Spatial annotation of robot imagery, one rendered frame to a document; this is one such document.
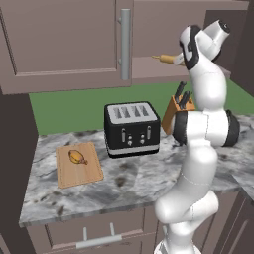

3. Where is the black and silver toaster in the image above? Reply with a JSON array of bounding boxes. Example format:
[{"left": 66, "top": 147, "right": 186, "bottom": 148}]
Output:
[{"left": 103, "top": 101, "right": 163, "bottom": 160}]

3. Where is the wooden knife block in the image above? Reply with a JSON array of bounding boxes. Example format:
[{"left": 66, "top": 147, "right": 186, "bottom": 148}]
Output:
[{"left": 161, "top": 80, "right": 196, "bottom": 136}]

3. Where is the dark brown base cabinet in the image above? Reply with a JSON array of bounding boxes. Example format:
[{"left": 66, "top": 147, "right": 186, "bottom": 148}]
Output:
[{"left": 199, "top": 190, "right": 254, "bottom": 254}]

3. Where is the dark brown corner wall cabinet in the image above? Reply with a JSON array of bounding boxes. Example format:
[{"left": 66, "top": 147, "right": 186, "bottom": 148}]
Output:
[{"left": 201, "top": 0, "right": 254, "bottom": 98}]

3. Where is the wooden rolling pin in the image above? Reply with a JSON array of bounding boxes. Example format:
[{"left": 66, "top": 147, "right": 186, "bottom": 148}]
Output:
[{"left": 151, "top": 54, "right": 177, "bottom": 65}]

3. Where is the grey drawer handle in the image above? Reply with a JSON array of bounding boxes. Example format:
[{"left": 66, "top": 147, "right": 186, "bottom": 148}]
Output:
[{"left": 75, "top": 221, "right": 124, "bottom": 250}]

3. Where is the taupe drawer front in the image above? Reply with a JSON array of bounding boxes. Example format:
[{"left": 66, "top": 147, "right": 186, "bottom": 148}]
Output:
[{"left": 25, "top": 205, "right": 159, "bottom": 254}]

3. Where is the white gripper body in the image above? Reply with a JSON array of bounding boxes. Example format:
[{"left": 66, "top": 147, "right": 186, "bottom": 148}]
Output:
[{"left": 172, "top": 52, "right": 187, "bottom": 67}]

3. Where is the grey cabinet door handle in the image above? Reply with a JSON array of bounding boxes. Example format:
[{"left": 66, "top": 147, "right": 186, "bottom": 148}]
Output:
[{"left": 117, "top": 8, "right": 132, "bottom": 81}]

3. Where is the taupe wall cabinet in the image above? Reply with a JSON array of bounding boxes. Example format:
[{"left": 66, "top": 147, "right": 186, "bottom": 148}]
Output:
[{"left": 131, "top": 0, "right": 251, "bottom": 85}]

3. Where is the dark brown tall cabinet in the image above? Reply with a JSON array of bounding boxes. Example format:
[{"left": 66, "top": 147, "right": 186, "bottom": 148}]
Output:
[{"left": 0, "top": 86, "right": 40, "bottom": 254}]

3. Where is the taupe cabinet door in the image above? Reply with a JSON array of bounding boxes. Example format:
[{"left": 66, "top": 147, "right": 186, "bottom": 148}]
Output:
[{"left": 0, "top": 0, "right": 135, "bottom": 96}]

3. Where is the wooden cutting board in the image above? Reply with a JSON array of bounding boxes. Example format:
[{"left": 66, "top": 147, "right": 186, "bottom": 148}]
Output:
[{"left": 55, "top": 141, "right": 105, "bottom": 190}]

